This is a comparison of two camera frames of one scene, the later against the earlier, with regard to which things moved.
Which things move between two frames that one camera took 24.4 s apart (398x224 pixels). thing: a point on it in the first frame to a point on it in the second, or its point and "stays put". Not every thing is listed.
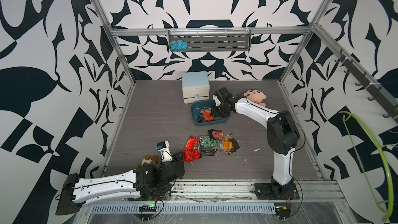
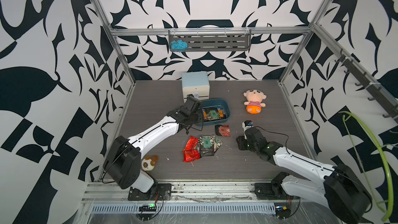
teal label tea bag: (208, 147) stays put
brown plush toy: (147, 159) stays put
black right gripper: (216, 114) to (239, 139)
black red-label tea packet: (218, 135) to (224, 130)
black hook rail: (370, 86) stays put
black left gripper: (176, 159) to (197, 113)
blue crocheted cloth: (179, 45) stays put
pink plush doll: (256, 96) stays put
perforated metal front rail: (186, 208) stays put
